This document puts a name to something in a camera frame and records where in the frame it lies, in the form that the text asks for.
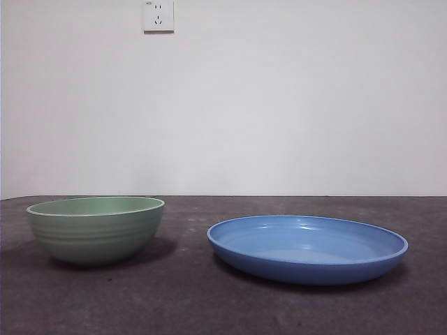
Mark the green ribbed bowl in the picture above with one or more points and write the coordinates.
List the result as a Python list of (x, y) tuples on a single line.
[(94, 237)]

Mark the blue plate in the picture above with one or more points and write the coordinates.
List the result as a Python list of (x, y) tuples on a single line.
[(307, 270)]

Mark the white wall socket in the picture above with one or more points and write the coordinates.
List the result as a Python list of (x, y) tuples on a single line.
[(159, 17)]

